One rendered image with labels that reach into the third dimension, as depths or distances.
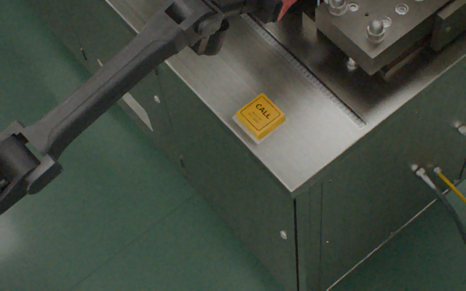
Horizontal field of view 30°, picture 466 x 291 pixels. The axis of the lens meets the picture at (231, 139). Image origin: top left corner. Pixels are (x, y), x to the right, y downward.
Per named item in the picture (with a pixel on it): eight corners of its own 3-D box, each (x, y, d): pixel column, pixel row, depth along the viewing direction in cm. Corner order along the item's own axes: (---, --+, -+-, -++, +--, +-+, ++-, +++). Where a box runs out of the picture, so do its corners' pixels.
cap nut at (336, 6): (323, 8, 168) (323, -7, 165) (337, -2, 169) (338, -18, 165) (336, 19, 167) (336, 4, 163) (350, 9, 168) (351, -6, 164)
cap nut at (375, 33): (361, 35, 165) (362, 20, 161) (375, 24, 166) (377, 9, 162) (374, 46, 163) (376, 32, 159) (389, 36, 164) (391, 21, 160)
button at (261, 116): (236, 118, 173) (235, 112, 171) (263, 98, 175) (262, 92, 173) (258, 141, 170) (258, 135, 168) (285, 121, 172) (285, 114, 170)
